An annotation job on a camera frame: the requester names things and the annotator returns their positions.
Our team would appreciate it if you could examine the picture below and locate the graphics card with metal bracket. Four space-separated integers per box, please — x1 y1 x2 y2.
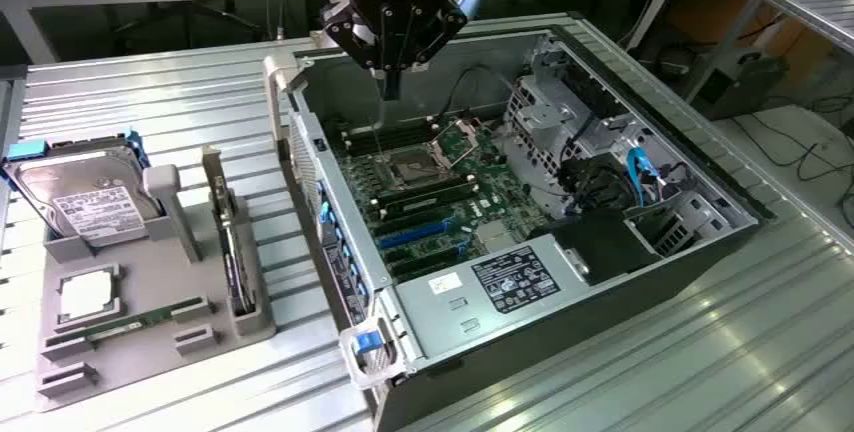
199 144 259 316

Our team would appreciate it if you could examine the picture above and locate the metal socket cover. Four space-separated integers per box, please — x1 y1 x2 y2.
429 118 483 154

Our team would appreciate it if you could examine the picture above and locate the thin metal locking lever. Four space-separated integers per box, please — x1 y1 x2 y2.
370 97 389 161

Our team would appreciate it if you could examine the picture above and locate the silver disk bay cage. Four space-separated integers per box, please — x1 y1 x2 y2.
501 31 646 176

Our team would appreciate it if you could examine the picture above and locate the empty black RAM slot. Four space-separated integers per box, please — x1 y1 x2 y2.
341 121 433 146
346 129 437 156
367 177 469 203
373 184 473 211

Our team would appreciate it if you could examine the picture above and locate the CPU socket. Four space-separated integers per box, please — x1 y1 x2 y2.
381 149 439 191

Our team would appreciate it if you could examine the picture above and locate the green motherboard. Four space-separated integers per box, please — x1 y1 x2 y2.
331 110 560 287

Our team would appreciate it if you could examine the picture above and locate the black round device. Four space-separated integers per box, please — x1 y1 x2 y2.
657 43 701 77

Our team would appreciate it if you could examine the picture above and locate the installed RAM stick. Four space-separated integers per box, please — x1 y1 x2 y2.
379 190 477 221

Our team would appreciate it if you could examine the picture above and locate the blue expansion slot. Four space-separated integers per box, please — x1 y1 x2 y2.
374 216 466 253

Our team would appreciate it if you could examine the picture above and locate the silver chipset heatsink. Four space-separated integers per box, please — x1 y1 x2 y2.
474 224 530 256

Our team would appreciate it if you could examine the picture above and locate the black box device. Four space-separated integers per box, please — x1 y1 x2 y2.
686 53 790 122

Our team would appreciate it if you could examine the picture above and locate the long black expansion slot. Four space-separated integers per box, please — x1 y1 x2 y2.
385 246 473 272

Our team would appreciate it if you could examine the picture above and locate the silver hard disk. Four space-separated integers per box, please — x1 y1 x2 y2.
14 149 167 249

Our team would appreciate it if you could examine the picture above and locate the blue disk carrier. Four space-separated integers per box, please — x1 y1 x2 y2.
0 126 153 188

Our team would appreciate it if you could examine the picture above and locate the grey parts rack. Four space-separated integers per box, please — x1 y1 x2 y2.
32 164 279 413

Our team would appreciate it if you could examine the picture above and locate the grey power supply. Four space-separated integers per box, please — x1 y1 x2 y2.
391 232 594 359

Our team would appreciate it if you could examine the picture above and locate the silver CPU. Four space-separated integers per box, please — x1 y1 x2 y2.
58 271 115 318

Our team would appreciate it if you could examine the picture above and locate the green RAM stick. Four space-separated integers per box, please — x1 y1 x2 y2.
83 301 202 341

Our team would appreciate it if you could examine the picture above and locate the open black PC case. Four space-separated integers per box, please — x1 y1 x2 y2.
262 10 781 432

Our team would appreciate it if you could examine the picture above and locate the black looped wire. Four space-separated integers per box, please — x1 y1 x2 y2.
447 65 517 116

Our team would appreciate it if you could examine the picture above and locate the black wire bundle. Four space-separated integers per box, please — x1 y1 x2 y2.
557 154 636 216

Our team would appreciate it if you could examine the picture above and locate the blue disk wire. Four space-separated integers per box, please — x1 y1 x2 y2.
625 145 654 209

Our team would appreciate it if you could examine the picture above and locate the grey aluminium frame profile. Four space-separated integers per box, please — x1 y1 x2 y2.
0 64 30 163

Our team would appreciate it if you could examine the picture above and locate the metal frame table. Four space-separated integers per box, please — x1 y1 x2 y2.
724 0 854 103

